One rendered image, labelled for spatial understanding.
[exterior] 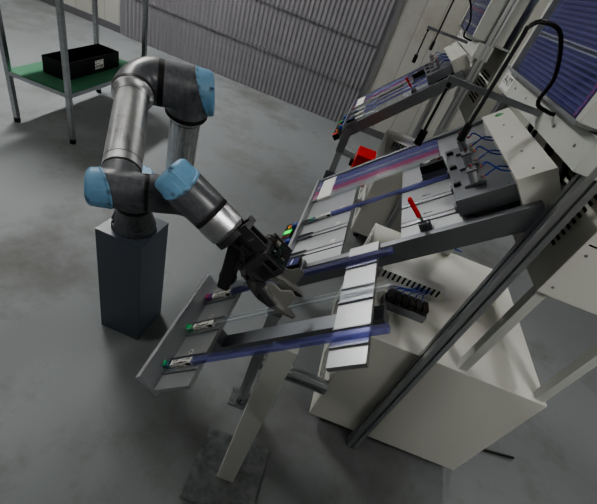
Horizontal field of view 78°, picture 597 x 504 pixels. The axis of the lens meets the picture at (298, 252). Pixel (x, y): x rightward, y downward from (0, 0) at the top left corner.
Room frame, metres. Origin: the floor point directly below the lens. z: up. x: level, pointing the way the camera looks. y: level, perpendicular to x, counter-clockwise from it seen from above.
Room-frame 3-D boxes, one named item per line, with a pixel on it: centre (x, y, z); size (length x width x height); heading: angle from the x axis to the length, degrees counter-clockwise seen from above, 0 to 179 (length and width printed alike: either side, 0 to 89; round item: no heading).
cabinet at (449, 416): (1.19, -0.61, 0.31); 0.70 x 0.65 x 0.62; 0
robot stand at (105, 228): (0.99, 0.60, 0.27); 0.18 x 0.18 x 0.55; 87
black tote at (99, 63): (2.57, 1.95, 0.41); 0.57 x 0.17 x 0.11; 0
